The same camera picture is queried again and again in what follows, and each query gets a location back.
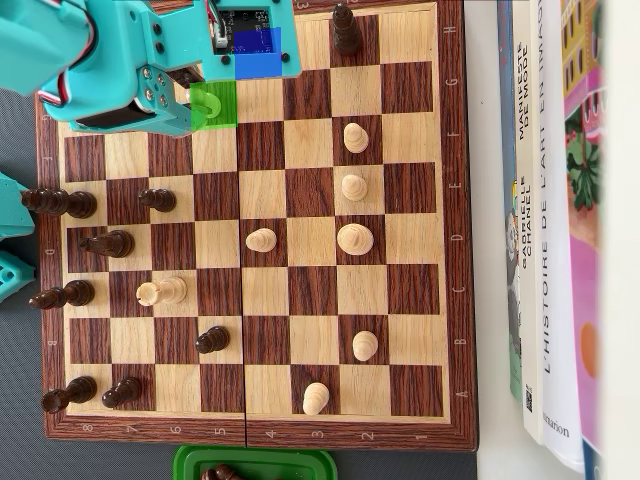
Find dark wooden rook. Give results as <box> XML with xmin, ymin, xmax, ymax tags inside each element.
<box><xmin>40</xmin><ymin>375</ymin><xmax>99</xmax><ymax>416</ymax></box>

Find white Chanel fashion book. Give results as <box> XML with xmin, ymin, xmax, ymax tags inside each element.
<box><xmin>509</xmin><ymin>0</ymin><xmax>547</xmax><ymax>446</ymax></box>

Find light wooden king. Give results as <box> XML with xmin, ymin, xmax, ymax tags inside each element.
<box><xmin>335</xmin><ymin>222</ymin><xmax>375</xmax><ymax>259</ymax></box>

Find wooden folding chessboard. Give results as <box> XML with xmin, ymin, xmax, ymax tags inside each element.
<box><xmin>30</xmin><ymin>0</ymin><xmax>476</xmax><ymax>454</ymax></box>

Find white art history book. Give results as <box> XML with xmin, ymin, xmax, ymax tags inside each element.
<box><xmin>529</xmin><ymin>0</ymin><xmax>586</xmax><ymax>474</ymax></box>

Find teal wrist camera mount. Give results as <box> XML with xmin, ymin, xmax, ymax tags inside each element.
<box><xmin>142</xmin><ymin>0</ymin><xmax>301</xmax><ymax>82</ymax></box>

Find dark wooden pawn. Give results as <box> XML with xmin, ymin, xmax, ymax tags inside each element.
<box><xmin>194</xmin><ymin>325</ymin><xmax>232</xmax><ymax>356</ymax></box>
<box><xmin>100</xmin><ymin>376</ymin><xmax>144</xmax><ymax>410</ymax></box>
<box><xmin>137</xmin><ymin>187</ymin><xmax>178</xmax><ymax>214</ymax></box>
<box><xmin>200</xmin><ymin>463</ymin><xmax>242</xmax><ymax>480</ymax></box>

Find light wooden rook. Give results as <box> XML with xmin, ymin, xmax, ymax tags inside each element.
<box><xmin>135</xmin><ymin>276</ymin><xmax>189</xmax><ymax>308</ymax></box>

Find dark grey mat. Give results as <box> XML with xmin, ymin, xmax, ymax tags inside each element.
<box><xmin>0</xmin><ymin>87</ymin><xmax>480</xmax><ymax>480</ymax></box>

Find blue illustrated book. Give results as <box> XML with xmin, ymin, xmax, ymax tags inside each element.
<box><xmin>497</xmin><ymin>0</ymin><xmax>526</xmax><ymax>404</ymax></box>

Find dark wooden knight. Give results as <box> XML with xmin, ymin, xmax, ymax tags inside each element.
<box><xmin>78</xmin><ymin>229</ymin><xmax>137</xmax><ymax>260</ymax></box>

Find dark wooden bishop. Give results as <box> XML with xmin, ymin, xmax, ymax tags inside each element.
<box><xmin>28</xmin><ymin>279</ymin><xmax>97</xmax><ymax>311</ymax></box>

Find green plastic tray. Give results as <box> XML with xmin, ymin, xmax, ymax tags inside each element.
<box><xmin>172</xmin><ymin>443</ymin><xmax>339</xmax><ymax>480</ymax></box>

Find red white servo cable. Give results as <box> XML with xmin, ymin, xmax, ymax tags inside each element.
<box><xmin>37</xmin><ymin>0</ymin><xmax>101</xmax><ymax>109</ymax></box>

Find teal gripper with motor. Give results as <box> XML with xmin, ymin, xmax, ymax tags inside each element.
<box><xmin>38</xmin><ymin>63</ymin><xmax>211</xmax><ymax>137</ymax></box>

